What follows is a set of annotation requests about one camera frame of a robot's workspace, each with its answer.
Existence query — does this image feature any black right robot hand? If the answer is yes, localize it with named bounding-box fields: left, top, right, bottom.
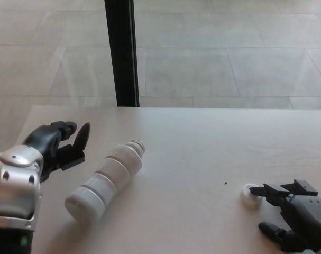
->
left=249, top=179, right=321, bottom=252

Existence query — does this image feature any white screw cap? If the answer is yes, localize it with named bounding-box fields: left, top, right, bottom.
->
left=240, top=183, right=263, bottom=210

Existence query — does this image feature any black vertical post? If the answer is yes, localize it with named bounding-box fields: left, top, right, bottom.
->
left=104, top=0, right=140, bottom=107

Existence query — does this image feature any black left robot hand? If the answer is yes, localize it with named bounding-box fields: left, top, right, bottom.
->
left=22, top=121, right=91, bottom=183

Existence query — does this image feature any white plastic bottle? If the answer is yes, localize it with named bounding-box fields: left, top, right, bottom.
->
left=64, top=139, right=146, bottom=220

